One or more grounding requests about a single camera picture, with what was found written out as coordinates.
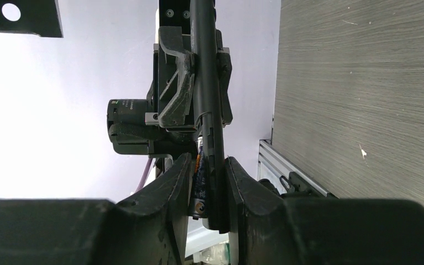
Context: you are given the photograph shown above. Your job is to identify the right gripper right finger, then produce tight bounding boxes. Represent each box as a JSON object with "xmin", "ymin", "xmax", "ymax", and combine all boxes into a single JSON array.
[{"xmin": 225, "ymin": 157, "xmax": 424, "ymax": 264}]

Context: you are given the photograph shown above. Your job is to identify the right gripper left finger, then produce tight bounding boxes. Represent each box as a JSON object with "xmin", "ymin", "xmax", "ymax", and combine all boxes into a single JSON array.
[{"xmin": 0, "ymin": 153, "xmax": 192, "ymax": 264}]

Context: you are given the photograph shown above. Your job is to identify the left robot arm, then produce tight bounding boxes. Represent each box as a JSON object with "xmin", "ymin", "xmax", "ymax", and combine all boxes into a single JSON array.
[{"xmin": 107, "ymin": 1, "xmax": 233, "ymax": 160}]

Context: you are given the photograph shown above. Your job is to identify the black perforated music stand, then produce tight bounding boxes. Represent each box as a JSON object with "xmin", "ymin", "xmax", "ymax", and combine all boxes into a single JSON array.
[{"xmin": 0, "ymin": 0, "xmax": 63, "ymax": 38}]

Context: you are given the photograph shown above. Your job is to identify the black remote control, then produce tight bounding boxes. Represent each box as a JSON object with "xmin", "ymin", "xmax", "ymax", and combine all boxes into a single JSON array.
[{"xmin": 190, "ymin": 1, "xmax": 229, "ymax": 234}]

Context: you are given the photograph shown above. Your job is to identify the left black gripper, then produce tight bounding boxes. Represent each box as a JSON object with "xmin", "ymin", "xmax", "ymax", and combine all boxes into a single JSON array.
[{"xmin": 145, "ymin": 1, "xmax": 233, "ymax": 132}]

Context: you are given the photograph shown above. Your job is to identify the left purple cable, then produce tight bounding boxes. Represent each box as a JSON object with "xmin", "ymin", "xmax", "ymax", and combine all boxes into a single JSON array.
[{"xmin": 135, "ymin": 158, "xmax": 153, "ymax": 194}]

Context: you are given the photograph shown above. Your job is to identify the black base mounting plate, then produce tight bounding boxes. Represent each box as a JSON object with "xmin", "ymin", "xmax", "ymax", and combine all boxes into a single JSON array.
[{"xmin": 258, "ymin": 172, "xmax": 337, "ymax": 199}]

